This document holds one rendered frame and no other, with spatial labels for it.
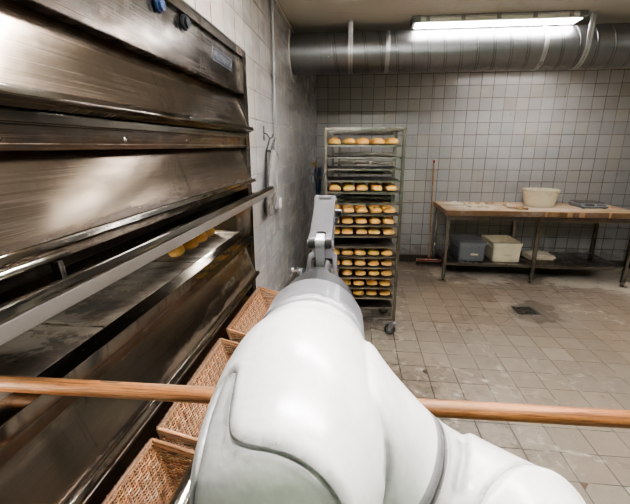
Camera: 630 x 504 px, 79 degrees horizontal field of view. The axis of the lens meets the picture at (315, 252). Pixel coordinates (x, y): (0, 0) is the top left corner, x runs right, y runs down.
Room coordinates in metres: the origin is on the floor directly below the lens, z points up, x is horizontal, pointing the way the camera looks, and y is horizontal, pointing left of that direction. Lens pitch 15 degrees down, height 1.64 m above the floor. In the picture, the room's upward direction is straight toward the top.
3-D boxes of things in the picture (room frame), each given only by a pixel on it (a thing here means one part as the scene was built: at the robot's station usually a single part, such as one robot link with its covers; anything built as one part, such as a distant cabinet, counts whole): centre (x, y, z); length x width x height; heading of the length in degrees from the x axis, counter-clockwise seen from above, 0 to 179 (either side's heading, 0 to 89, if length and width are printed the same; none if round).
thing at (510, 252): (4.85, -2.43, 0.35); 0.50 x 0.36 x 0.24; 175
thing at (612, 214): (4.82, -2.71, 0.45); 2.20 x 0.80 x 0.90; 84
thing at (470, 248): (4.90, -2.01, 0.35); 0.50 x 0.36 x 0.24; 174
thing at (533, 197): (4.89, -2.86, 1.01); 0.43 x 0.42 x 0.21; 84
